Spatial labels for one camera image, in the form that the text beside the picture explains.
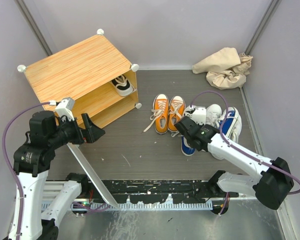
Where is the blue sneaker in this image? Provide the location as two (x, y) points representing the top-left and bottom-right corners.
(181, 136), (196, 156)

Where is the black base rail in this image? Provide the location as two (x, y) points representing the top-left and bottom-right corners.
(39, 172), (241, 216)

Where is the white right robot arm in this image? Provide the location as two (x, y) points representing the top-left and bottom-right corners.
(175, 116), (294, 210)

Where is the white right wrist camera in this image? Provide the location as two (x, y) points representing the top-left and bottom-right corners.
(190, 106), (207, 126)

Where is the orange sneaker one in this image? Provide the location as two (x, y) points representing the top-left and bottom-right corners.
(167, 95), (186, 133)
(143, 93), (169, 135)

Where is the blue sneaker far one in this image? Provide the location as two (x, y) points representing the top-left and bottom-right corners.
(217, 107), (242, 137)

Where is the wooden shoe cabinet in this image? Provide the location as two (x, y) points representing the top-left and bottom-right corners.
(17, 28), (142, 128)

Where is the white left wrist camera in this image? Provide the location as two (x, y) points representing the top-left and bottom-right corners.
(49, 97), (75, 121)

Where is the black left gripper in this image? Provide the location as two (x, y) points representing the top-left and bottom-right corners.
(49, 111), (105, 148)

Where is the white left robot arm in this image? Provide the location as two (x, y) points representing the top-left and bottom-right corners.
(7, 110), (116, 240)

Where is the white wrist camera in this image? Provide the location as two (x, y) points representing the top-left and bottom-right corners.
(190, 106), (207, 126)
(49, 97), (75, 121)

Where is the beige cloth bag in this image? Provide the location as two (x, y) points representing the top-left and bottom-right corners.
(191, 47), (253, 90)

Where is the black white sneaker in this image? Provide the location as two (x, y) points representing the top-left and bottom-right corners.
(110, 75), (135, 97)
(182, 105), (197, 118)

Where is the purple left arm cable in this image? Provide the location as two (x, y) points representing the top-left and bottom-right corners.
(1, 101), (56, 240)

